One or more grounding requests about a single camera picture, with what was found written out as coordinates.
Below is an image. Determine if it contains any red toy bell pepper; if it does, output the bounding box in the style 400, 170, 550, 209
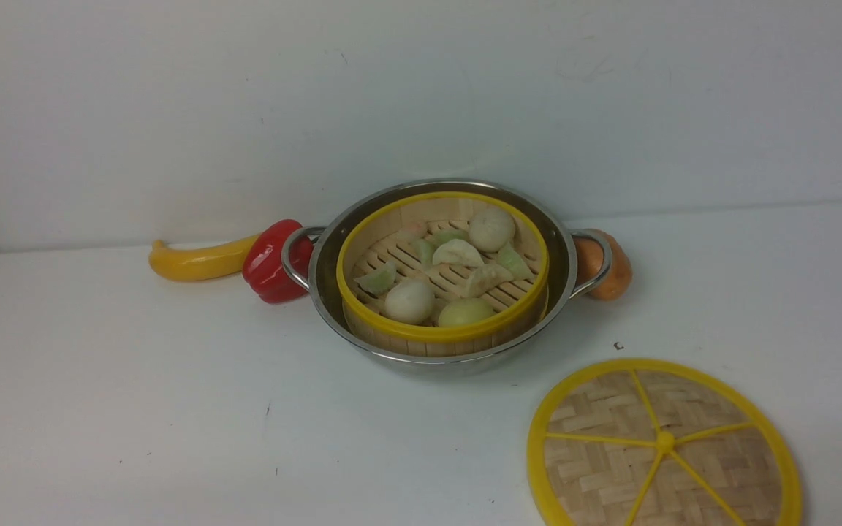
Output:
243, 219, 306, 304

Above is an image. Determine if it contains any bamboo steamer lid yellow rim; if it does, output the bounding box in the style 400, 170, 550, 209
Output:
526, 359, 804, 525

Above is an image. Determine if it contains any white bun upper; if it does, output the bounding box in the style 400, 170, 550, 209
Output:
468, 207, 517, 253

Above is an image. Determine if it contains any white dumpling centre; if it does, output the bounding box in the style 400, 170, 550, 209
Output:
431, 237, 485, 267

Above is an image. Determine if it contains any stainless steel pot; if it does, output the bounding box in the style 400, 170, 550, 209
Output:
281, 178, 612, 375

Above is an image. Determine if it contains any white bun lower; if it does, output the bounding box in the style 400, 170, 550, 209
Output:
384, 279, 436, 325

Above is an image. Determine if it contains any beige dumpling lower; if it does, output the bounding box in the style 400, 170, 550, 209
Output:
461, 263, 515, 297

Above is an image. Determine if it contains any green dumpling left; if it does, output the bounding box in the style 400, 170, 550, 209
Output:
354, 261, 398, 297

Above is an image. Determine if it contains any white bun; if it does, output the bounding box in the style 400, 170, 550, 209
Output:
468, 207, 517, 253
384, 279, 436, 325

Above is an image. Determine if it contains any green dumpling right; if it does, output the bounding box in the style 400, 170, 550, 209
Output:
496, 242, 535, 282

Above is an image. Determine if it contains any bamboo steamer basket yellow rim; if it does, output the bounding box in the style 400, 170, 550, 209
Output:
336, 191, 551, 357

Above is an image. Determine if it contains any green dumpling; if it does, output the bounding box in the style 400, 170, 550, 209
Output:
496, 242, 535, 282
354, 261, 398, 297

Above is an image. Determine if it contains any yellowish green bun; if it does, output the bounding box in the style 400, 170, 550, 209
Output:
436, 297, 495, 327

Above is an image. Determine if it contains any yellow toy banana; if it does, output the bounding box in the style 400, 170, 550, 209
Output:
148, 235, 258, 283

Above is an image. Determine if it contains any orange toy potato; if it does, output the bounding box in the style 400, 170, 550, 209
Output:
572, 229, 634, 302

